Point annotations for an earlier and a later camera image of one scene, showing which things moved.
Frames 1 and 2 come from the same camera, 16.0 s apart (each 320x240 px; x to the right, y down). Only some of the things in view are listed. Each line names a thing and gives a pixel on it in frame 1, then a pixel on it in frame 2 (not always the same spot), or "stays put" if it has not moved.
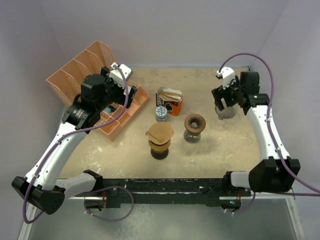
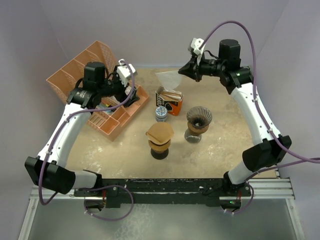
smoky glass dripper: x=226 y=113 to x=199 y=117
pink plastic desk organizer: x=66 y=84 stays put
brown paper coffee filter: x=160 y=133 stays put
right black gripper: x=220 y=93 to x=189 y=69
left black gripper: x=121 y=98 stays put
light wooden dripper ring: x=158 y=147 stays put
